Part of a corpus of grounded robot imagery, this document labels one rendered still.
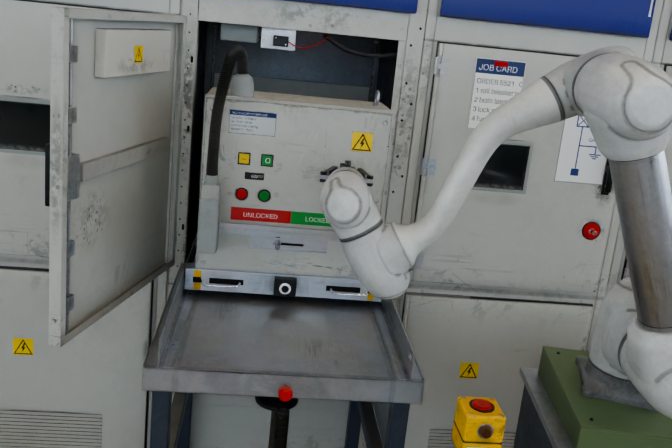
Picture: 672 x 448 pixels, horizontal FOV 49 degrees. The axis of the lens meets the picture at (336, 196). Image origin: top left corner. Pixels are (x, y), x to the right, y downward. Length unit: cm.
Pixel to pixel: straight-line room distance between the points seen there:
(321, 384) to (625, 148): 80
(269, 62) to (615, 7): 131
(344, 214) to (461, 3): 93
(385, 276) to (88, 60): 81
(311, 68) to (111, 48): 130
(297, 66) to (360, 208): 154
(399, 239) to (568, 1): 103
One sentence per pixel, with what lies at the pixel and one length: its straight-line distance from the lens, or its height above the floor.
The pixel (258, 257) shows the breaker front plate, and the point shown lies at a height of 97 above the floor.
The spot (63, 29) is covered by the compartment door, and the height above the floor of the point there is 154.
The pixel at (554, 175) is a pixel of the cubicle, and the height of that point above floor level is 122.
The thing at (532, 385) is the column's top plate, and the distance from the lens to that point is 201.
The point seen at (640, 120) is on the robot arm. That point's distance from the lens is 136.
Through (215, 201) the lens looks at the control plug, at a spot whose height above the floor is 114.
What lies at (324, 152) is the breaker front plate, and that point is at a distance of 193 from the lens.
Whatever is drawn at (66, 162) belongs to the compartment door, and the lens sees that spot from 165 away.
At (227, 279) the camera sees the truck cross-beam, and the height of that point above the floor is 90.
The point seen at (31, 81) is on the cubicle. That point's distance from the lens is 224.
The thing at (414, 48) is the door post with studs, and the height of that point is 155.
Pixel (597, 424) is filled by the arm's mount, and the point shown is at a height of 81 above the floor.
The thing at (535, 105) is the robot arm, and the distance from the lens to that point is 153.
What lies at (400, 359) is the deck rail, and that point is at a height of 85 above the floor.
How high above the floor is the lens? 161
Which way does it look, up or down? 14 degrees down
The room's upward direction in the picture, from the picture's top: 6 degrees clockwise
